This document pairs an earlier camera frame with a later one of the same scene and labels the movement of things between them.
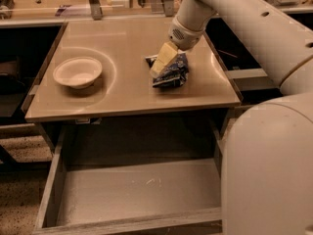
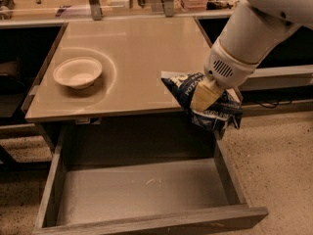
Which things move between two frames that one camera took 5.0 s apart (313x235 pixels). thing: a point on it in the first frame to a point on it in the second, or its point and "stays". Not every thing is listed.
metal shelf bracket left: [94, 1] stays
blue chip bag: [174, 74] to [229, 106]
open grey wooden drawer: [134, 179] stays
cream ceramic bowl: [78, 72] stays
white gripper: [186, 37] to [227, 67]
